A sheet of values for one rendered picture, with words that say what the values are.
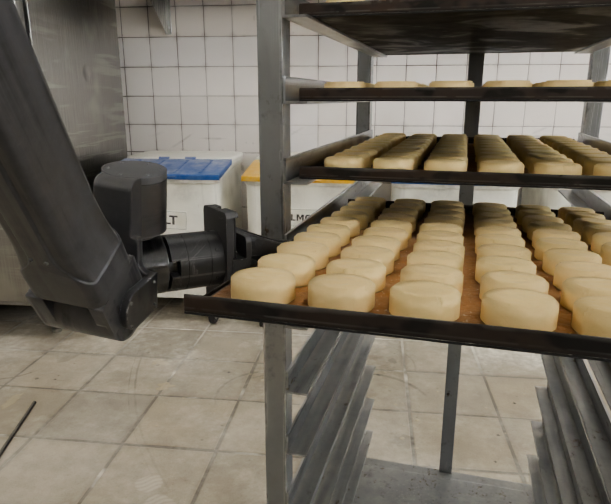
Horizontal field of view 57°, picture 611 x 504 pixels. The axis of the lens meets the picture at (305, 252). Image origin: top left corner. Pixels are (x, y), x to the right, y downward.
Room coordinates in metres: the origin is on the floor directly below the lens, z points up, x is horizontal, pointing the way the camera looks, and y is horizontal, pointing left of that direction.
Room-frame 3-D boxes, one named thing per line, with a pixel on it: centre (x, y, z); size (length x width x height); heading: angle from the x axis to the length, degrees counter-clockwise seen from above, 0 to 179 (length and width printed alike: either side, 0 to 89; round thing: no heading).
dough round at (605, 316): (0.35, -0.20, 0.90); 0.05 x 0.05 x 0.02
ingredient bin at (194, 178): (2.79, 0.62, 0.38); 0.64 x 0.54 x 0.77; 176
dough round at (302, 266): (0.47, 0.02, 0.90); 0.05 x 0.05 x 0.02
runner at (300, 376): (0.96, -0.07, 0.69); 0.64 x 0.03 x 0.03; 164
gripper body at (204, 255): (0.55, 0.11, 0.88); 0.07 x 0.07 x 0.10; 29
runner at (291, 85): (0.96, -0.07, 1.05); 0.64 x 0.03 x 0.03; 164
